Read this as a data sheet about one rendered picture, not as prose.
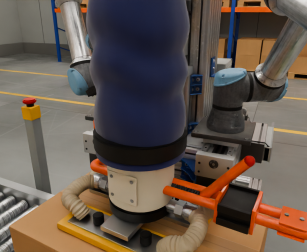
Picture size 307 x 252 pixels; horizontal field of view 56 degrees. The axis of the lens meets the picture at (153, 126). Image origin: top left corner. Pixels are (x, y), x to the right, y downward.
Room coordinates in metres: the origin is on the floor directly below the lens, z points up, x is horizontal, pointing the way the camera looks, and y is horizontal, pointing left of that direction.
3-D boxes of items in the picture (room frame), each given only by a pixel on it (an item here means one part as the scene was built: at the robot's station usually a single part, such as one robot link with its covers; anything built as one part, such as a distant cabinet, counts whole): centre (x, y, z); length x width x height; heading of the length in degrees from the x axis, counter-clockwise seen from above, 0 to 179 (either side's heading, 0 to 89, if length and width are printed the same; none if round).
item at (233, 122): (1.10, -0.29, 1.09); 0.15 x 0.15 x 0.10
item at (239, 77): (1.10, -0.30, 1.20); 0.13 x 0.12 x 0.14; 94
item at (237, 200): (0.53, -0.19, 1.07); 0.10 x 0.08 x 0.06; 151
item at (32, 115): (1.51, 0.67, 0.50); 0.07 x 0.07 x 1.00; 65
